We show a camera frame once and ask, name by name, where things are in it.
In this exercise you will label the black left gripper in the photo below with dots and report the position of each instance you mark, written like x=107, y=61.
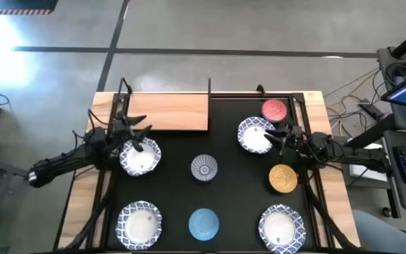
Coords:
x=123, y=128

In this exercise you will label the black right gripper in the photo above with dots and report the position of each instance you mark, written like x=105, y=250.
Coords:
x=293, y=141

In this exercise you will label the blue white patterned plate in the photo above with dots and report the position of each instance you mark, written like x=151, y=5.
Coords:
x=139, y=225
x=280, y=229
x=148, y=164
x=252, y=139

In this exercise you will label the bowl with red interior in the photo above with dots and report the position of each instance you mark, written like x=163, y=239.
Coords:
x=274, y=110

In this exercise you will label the dark blue bowl yellow interior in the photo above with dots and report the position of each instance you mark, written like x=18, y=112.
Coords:
x=283, y=178

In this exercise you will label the blue white striped bowl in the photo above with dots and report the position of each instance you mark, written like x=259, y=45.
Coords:
x=204, y=167

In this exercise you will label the orange bowl blue interior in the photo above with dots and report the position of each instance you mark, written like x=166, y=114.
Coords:
x=203, y=224

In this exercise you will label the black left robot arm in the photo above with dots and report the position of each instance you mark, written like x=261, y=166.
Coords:
x=65, y=160

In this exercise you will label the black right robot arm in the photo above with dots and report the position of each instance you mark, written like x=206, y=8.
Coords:
x=358, y=155

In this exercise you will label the wooden board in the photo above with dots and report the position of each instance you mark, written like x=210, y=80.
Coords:
x=167, y=111

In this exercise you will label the black clamp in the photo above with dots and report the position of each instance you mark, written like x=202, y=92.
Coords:
x=260, y=89

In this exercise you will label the black table mat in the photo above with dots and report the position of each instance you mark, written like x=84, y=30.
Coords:
x=231, y=197

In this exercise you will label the white box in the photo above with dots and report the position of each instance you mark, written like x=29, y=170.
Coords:
x=365, y=173

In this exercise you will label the black power strip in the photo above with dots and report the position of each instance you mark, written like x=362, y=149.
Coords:
x=370, y=110

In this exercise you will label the black caster wheel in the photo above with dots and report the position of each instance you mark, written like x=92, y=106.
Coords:
x=387, y=212

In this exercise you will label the person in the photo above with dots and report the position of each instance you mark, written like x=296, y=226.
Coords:
x=375, y=229

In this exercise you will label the grey equipment cart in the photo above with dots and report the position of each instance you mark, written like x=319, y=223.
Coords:
x=386, y=60

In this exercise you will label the black hazard-striped floor mat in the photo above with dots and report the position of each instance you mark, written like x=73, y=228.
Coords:
x=19, y=4

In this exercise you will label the grey metal desk frame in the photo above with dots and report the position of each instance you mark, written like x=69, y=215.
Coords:
x=2, y=167

